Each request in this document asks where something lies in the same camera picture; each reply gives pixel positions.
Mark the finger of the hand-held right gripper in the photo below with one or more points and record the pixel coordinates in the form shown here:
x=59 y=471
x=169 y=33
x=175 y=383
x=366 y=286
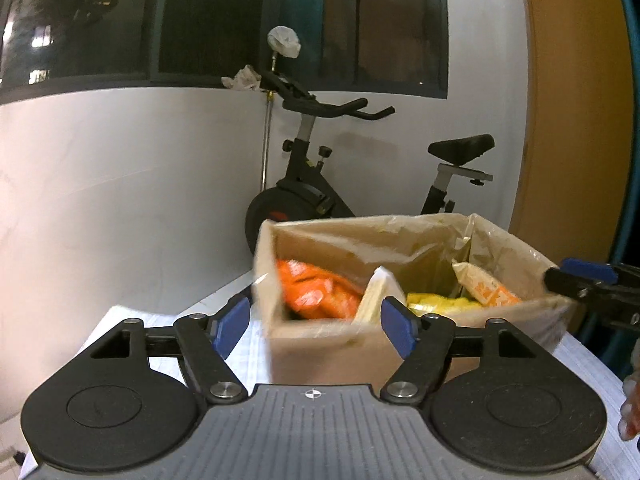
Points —
x=555 y=281
x=590 y=270

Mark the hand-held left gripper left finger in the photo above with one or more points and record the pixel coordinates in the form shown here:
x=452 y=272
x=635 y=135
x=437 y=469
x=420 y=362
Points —
x=231 y=322

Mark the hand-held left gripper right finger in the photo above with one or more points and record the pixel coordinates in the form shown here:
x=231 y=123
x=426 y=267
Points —
x=400 y=325

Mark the yellow snack packet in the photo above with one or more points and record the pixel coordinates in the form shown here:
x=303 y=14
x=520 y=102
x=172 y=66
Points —
x=440 y=304

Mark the cream and orange snack packet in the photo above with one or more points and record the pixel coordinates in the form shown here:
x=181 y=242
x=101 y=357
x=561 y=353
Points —
x=485 y=285

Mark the clear plastic box liner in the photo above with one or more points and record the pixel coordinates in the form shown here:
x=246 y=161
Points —
x=380 y=245

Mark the brown cardboard box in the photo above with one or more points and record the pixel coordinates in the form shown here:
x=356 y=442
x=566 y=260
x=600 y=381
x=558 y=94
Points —
x=320 y=350

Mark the person's right hand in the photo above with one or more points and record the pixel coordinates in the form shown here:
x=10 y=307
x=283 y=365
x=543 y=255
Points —
x=631 y=410

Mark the checked tablecloth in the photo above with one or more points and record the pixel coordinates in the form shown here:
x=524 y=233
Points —
x=165 y=312

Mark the teal curtain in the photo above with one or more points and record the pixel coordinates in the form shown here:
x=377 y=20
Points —
x=631 y=135

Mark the wooden panel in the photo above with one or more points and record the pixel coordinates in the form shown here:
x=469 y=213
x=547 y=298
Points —
x=570 y=110

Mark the black exercise bike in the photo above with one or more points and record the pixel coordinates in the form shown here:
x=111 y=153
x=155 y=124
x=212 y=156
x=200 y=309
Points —
x=300 y=175

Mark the metal pole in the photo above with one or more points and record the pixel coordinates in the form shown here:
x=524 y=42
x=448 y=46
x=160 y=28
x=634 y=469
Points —
x=267 y=135

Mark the crumpled white cloth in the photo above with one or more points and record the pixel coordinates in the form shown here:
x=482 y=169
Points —
x=242 y=79

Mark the white plastic bag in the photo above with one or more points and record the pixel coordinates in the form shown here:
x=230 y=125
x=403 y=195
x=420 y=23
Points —
x=284 y=41

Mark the dark framed window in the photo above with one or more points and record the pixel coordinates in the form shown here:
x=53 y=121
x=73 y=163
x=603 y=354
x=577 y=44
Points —
x=225 y=20

